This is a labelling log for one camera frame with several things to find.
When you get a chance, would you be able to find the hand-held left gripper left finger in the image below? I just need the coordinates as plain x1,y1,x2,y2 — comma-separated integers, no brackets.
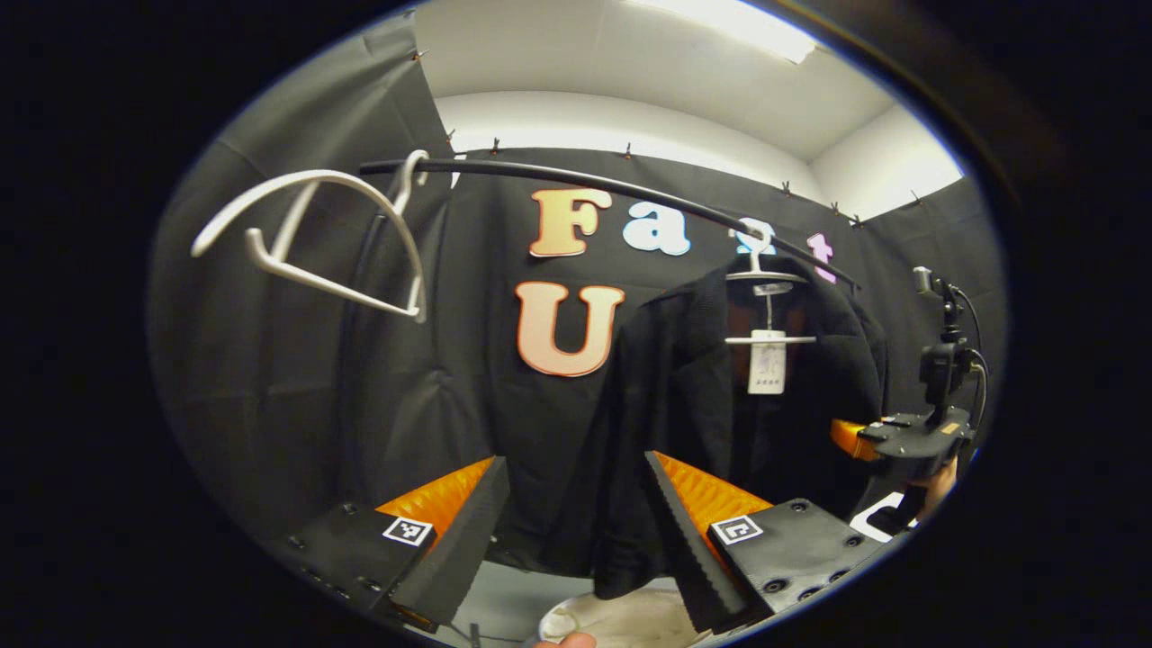
274,454,512,635

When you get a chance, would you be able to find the black backdrop cloth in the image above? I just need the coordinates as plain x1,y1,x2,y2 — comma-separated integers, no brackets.
148,13,1007,586

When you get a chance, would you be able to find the white plastic hanger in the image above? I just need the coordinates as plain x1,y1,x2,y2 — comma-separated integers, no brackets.
191,150,431,323
724,225,818,347

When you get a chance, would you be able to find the white fabric laundry hamper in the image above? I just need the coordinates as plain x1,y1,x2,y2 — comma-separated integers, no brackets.
538,589,712,648

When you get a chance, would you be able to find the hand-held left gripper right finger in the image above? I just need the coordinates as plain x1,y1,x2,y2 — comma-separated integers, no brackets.
643,450,892,634

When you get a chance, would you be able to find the white paper garment tag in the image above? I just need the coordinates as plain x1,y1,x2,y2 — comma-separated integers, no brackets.
747,329,788,395

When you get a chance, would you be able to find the black jacket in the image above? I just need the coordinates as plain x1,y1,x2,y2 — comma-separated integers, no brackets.
589,256,892,599

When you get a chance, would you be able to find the black clothes rack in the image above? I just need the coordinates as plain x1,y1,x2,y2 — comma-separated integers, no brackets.
337,157,862,469

